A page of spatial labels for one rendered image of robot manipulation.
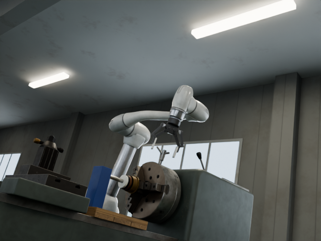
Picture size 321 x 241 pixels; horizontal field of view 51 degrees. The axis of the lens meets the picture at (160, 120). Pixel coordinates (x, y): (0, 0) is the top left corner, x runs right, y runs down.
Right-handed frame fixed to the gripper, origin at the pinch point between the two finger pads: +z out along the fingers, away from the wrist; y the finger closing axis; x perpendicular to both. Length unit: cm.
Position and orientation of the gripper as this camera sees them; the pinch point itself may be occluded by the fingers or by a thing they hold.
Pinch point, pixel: (163, 151)
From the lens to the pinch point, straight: 195.0
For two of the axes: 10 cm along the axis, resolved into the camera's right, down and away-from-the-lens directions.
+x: 2.4, -1.1, -9.6
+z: -3.5, 9.2, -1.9
